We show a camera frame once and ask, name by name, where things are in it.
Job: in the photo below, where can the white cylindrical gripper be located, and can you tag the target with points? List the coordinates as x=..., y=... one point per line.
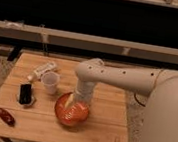
x=83, y=93

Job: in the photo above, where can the black eraser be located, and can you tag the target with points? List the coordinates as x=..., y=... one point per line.
x=25, y=93

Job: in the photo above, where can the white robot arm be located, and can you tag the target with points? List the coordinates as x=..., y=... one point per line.
x=159, y=86

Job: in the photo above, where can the white ceramic cup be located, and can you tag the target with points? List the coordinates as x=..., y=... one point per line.
x=50, y=81

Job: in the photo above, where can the red orange bowl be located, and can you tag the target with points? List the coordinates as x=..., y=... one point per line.
x=76, y=113

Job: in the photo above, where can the wooden cutting board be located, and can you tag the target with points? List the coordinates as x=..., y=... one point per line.
x=106, y=122

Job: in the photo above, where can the white folded cloth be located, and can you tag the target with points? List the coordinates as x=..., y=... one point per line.
x=26, y=104

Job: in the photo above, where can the dark red chili pepper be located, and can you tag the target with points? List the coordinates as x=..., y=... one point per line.
x=6, y=117

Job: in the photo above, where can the grey metal rail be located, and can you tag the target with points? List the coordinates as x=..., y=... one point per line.
x=87, y=42

